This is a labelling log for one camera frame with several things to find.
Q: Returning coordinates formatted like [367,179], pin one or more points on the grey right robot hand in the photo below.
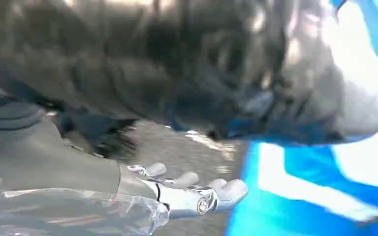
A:
[52,163]

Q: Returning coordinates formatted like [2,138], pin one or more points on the ribbed grey right arm sleeve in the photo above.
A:
[6,114]

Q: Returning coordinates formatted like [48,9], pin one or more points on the dark grey plastic parcel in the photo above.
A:
[182,65]

